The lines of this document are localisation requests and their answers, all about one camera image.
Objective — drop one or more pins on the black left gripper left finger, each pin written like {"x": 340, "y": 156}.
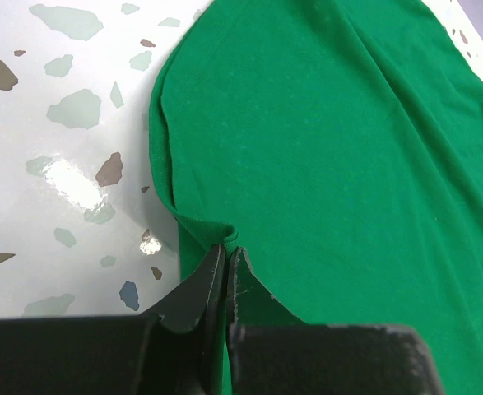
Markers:
{"x": 174, "y": 347}

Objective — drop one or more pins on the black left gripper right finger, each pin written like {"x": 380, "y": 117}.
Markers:
{"x": 272, "y": 351}

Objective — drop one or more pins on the green t-shirt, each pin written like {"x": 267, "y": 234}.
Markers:
{"x": 341, "y": 144}

